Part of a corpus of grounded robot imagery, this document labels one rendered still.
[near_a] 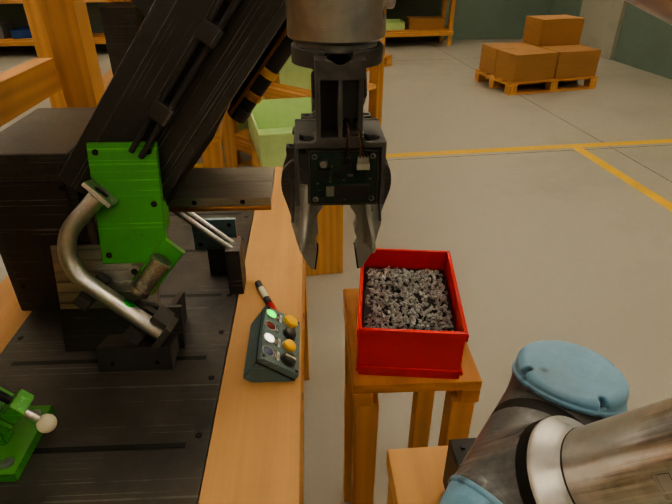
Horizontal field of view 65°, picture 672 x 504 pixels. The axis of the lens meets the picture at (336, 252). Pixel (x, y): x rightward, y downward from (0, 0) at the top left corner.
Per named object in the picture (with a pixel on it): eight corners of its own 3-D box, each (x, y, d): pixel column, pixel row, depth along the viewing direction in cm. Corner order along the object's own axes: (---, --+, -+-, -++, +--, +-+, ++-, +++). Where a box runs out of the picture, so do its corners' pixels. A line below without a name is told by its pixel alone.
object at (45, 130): (148, 238, 135) (120, 106, 118) (110, 310, 109) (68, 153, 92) (75, 240, 135) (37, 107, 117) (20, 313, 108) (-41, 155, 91)
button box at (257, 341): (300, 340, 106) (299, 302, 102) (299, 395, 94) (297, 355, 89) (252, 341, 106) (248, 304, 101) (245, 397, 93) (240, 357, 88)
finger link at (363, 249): (360, 293, 49) (344, 205, 44) (355, 260, 54) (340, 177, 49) (394, 288, 49) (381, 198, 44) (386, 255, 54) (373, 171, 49)
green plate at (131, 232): (179, 249, 101) (169, 138, 95) (168, 262, 93) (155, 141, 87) (118, 251, 100) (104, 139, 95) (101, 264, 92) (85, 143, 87)
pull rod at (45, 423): (62, 422, 80) (52, 394, 77) (55, 437, 78) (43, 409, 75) (25, 423, 80) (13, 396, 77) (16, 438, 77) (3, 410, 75)
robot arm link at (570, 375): (614, 435, 64) (648, 352, 57) (584, 521, 55) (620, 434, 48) (517, 391, 70) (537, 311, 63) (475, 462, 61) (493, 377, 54)
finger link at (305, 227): (282, 291, 48) (295, 200, 44) (285, 257, 53) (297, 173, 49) (316, 295, 49) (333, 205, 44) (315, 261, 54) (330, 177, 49)
